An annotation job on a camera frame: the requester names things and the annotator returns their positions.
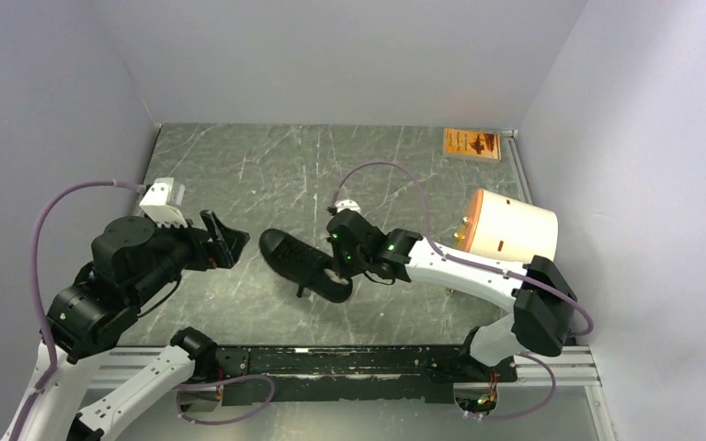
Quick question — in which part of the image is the orange book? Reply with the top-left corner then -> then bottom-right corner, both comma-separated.
442,128 -> 502,163

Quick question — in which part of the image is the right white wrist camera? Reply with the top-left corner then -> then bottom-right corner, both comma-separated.
334,199 -> 361,213

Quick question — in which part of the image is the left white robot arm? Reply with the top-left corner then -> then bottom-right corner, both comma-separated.
5,210 -> 250,440

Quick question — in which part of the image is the aluminium frame rail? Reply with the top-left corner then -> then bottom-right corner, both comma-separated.
85,345 -> 602,390

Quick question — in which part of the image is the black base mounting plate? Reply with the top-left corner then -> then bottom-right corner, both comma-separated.
217,345 -> 518,405

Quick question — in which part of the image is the black canvas shoe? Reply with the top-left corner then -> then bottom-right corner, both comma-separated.
258,229 -> 353,303

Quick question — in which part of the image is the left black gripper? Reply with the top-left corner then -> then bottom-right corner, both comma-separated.
129,206 -> 250,304

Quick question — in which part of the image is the white cylindrical lampshade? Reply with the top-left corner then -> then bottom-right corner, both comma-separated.
454,188 -> 559,264

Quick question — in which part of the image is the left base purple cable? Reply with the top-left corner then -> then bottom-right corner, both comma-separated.
175,372 -> 277,426

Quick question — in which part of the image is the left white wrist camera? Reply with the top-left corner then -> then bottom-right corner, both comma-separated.
139,177 -> 188,228

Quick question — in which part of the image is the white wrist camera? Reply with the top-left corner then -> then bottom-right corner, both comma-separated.
139,177 -> 188,228
334,199 -> 361,213

